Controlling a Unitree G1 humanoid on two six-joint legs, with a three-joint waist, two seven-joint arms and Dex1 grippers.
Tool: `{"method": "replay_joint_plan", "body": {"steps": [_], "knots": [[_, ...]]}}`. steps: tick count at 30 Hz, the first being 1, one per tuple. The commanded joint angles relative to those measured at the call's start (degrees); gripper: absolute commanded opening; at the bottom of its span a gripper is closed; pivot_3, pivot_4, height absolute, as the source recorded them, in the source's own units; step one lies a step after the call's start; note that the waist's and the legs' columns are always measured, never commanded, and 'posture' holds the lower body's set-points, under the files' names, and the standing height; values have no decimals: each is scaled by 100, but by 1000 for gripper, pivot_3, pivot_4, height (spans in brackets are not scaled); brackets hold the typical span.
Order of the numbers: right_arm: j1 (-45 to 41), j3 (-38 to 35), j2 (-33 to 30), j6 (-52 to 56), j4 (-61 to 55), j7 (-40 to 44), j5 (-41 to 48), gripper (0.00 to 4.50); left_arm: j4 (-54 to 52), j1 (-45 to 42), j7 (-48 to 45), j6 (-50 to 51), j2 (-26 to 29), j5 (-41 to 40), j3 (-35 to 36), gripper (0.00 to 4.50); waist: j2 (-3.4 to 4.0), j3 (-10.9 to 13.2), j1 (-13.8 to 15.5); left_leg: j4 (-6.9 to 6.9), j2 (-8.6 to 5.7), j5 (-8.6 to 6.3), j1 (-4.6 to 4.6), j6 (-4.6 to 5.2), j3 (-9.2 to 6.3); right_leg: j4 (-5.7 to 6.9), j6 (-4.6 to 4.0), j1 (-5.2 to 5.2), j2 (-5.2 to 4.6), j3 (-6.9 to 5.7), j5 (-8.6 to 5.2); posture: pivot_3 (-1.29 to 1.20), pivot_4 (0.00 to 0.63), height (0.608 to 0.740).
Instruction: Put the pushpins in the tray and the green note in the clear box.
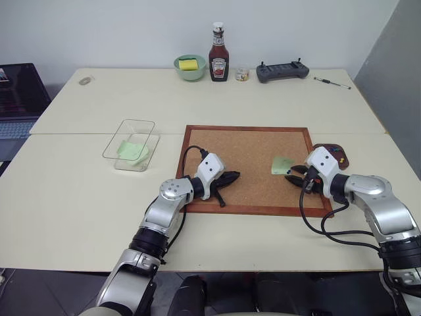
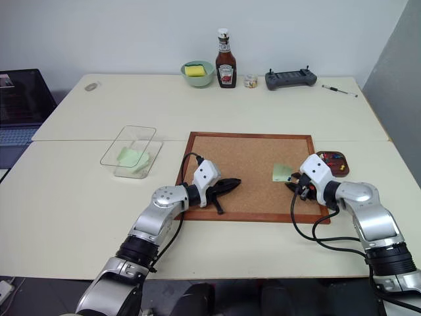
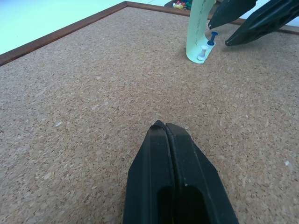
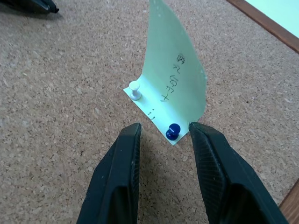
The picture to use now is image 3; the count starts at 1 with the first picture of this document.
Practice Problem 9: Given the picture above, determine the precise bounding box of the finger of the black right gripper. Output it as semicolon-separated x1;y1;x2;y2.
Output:
224;0;299;46
208;0;256;30

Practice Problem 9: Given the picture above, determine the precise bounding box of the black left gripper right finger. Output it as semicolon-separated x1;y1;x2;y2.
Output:
165;123;239;224

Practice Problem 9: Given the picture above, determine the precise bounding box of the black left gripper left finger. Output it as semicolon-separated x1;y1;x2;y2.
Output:
122;119;176;224

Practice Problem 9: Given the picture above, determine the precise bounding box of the green paper note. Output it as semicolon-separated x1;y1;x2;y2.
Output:
185;0;218;65

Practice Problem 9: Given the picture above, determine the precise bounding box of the blue pushpin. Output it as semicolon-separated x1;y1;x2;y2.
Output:
206;32;219;46

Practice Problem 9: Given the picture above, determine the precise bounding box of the white pushpin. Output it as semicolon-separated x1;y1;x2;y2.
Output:
197;45;209;61

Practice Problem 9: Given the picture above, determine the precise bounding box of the pile of coloured push pins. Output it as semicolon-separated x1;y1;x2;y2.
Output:
164;0;193;11

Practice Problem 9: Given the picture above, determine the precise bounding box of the cork board with wooden frame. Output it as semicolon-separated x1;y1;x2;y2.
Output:
0;1;299;224

